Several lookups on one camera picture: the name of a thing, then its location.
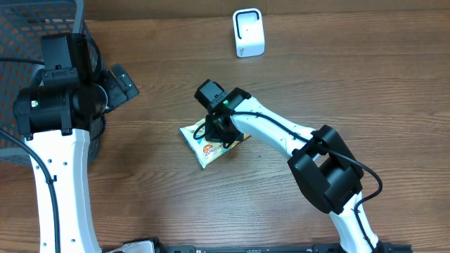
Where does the yellow snack bag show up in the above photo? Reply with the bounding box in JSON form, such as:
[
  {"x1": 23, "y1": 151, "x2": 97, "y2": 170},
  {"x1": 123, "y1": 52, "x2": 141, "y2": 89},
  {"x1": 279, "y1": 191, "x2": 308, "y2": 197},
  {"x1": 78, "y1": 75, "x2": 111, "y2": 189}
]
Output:
[{"x1": 179, "y1": 119, "x2": 251, "y2": 169}]

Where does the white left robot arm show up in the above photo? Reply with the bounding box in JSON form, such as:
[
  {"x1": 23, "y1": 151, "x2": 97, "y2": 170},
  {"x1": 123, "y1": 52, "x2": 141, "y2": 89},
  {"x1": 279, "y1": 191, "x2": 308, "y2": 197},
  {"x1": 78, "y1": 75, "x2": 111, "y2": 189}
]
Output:
[{"x1": 13, "y1": 33, "x2": 139, "y2": 252}]

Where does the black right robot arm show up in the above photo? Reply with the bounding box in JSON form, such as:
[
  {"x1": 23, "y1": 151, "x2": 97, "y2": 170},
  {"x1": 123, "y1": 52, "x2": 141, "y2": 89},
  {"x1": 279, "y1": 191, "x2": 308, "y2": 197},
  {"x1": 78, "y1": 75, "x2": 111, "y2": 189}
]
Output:
[{"x1": 193, "y1": 79, "x2": 383, "y2": 252}]

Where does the white barcode scanner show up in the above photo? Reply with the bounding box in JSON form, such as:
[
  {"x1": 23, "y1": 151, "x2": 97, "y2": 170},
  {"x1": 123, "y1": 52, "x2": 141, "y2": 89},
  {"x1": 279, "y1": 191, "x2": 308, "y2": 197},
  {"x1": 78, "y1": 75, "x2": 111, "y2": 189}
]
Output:
[{"x1": 232, "y1": 8, "x2": 265, "y2": 58}]

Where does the grey plastic basket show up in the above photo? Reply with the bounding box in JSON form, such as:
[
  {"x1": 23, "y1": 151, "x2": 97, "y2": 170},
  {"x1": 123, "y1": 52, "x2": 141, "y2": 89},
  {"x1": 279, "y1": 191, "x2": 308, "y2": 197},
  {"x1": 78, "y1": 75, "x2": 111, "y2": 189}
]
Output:
[{"x1": 0, "y1": 0, "x2": 105, "y2": 168}]

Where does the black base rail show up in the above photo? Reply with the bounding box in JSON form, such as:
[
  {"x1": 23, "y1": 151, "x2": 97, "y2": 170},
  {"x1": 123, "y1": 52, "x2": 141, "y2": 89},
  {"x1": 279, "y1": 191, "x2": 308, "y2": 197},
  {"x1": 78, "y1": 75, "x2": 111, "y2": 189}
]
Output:
[{"x1": 103, "y1": 238, "x2": 414, "y2": 253}]

